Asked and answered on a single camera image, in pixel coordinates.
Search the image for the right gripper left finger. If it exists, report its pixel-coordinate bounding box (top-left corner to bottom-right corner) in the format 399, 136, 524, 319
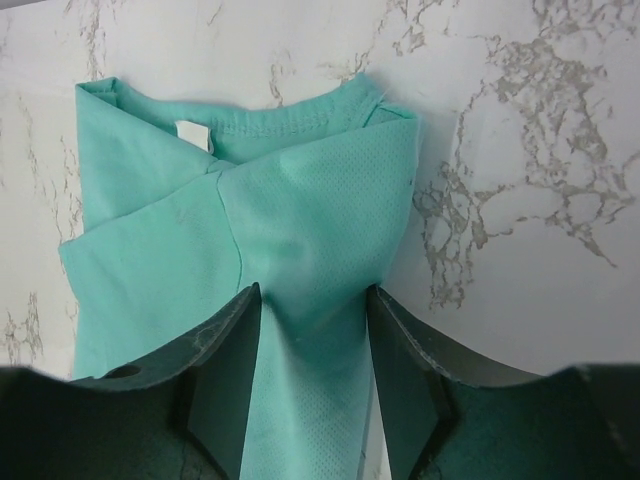
1, 285, 261, 479

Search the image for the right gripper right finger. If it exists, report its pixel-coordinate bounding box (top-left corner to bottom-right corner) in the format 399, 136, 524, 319
367, 286, 639, 479

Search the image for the teal t shirt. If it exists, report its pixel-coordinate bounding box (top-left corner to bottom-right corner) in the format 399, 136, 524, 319
60, 75, 421, 479

